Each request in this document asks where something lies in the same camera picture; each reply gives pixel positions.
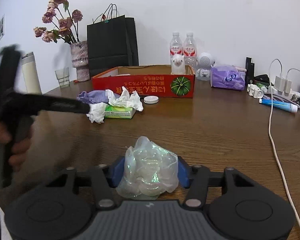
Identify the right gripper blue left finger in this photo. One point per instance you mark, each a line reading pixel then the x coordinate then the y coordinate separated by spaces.
pixel 112 173

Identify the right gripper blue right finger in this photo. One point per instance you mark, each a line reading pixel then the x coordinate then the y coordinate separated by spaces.
pixel 188 174

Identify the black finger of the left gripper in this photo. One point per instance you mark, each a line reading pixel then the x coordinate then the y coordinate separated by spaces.
pixel 57 104

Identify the iridescent plastic bag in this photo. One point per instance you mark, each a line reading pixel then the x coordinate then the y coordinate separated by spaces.
pixel 149 171

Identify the green tissue packet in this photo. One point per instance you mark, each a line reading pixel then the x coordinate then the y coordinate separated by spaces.
pixel 119 112

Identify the white tissue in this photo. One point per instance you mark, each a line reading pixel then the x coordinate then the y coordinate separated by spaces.
pixel 97 112
pixel 125 100

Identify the purple knitted pouch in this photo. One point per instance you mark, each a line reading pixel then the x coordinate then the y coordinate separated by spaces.
pixel 93 97

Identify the white round lid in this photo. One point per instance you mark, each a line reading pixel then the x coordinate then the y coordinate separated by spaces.
pixel 151 99

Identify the white yellow alpaca plush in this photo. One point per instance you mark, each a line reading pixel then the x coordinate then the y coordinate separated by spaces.
pixel 178 65

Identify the cream thermos bottle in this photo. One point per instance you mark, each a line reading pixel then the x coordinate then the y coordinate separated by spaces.
pixel 29 69

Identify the clear drinking glass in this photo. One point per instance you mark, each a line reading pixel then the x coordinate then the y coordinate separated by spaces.
pixel 63 76

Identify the pink textured vase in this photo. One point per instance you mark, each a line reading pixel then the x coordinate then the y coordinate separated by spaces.
pixel 79 58

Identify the dried pink flower bouquet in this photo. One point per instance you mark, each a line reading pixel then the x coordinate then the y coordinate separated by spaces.
pixel 65 23

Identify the red cardboard tray box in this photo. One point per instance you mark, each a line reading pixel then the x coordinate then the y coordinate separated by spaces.
pixel 154 80

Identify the black paper shopping bag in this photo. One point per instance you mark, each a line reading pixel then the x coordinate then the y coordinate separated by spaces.
pixel 112 42

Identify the purple tissue pack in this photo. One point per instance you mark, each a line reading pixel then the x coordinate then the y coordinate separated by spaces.
pixel 227 77

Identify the white clip holder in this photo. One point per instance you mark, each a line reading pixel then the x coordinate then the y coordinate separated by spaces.
pixel 255 91

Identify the white astronaut speaker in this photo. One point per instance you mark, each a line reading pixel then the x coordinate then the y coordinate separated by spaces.
pixel 205 61

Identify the right water bottle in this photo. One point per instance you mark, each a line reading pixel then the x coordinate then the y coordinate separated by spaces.
pixel 190 51

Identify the water bottle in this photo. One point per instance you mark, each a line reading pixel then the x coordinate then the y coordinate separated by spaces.
pixel 190 51
pixel 176 46

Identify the black rectangular boxes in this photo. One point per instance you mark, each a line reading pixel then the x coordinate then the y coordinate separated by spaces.
pixel 250 70

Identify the blue toothpaste tube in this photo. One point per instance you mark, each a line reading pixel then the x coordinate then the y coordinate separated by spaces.
pixel 289 107

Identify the left water bottle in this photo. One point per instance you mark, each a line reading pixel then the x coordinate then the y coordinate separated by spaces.
pixel 176 46

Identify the white power strip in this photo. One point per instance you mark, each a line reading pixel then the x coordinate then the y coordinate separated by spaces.
pixel 282 88

